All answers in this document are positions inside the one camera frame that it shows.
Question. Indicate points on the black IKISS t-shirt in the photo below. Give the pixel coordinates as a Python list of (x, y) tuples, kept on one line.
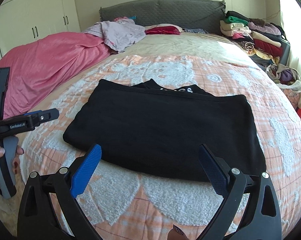
[(150, 129)]

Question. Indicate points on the floral storage box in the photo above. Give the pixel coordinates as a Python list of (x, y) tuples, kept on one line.
[(293, 93)]

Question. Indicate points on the person's right hand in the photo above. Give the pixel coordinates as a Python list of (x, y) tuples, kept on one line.
[(176, 234)]

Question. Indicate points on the pink blanket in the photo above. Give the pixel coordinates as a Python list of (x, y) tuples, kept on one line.
[(38, 68)]

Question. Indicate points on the dark patterned pillow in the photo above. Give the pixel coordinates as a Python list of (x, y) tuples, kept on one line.
[(195, 30)]

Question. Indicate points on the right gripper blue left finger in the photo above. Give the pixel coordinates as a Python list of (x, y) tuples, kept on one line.
[(84, 170)]

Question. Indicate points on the orange white patterned bedspread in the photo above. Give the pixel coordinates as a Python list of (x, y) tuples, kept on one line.
[(125, 204)]

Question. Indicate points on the pile of folded clothes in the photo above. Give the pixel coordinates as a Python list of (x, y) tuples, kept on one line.
[(265, 43)]

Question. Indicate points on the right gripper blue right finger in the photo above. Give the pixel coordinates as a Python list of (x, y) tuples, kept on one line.
[(213, 170)]

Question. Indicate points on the dark grey quilted headboard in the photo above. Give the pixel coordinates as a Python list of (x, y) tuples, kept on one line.
[(189, 14)]

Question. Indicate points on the white wardrobe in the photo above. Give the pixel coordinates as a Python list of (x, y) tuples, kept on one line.
[(25, 21)]

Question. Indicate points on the lilac crumpled garment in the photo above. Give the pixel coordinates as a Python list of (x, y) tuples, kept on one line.
[(118, 35)]

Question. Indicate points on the beige bed sheet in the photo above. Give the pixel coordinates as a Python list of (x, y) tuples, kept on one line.
[(157, 48)]

